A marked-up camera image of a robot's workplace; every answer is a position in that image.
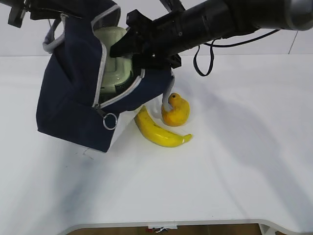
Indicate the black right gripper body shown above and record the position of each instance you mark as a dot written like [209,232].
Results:
[151,46]

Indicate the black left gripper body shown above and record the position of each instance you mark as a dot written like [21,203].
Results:
[39,10]

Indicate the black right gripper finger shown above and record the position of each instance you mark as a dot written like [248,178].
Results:
[132,43]

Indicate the green lid glass container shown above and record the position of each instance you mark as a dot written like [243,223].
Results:
[118,73]

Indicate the orange yellow pear toy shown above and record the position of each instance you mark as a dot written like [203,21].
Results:
[178,113]

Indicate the navy blue lunch bag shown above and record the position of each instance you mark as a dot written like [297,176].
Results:
[69,106]

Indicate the yellow banana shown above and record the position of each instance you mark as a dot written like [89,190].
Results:
[156,134]

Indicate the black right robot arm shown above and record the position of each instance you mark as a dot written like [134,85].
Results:
[222,19]

